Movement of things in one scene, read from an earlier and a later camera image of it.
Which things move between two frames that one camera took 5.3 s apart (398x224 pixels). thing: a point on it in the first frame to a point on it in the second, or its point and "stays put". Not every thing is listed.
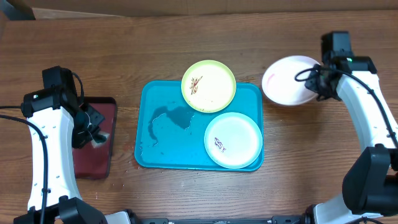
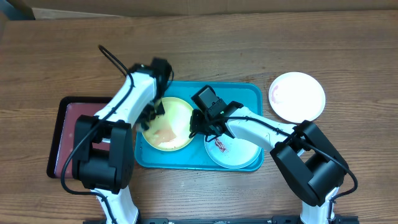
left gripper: [79, 140] to [159, 111]
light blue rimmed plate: [233, 140] stays put
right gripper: [313, 84] to [198, 126]
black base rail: [290, 219] stays put
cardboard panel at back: [65, 9] stays put
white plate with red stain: [280, 85] to [296, 96]
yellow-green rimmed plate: [208, 86] to [171, 130]
